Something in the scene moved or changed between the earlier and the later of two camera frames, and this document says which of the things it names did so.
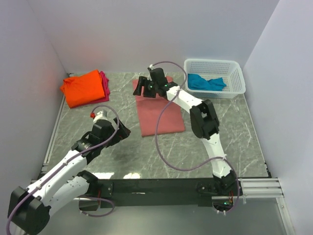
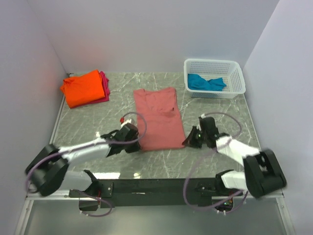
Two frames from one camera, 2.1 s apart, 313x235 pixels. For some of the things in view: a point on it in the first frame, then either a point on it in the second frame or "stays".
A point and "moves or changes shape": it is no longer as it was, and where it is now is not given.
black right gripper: [142, 82] to [190, 140]
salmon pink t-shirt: [151, 113] moves or changes shape
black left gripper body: [111, 132] to [131, 148]
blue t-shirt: [196, 82] stays
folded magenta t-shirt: [104, 82] stays
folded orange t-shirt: [82, 89] stays
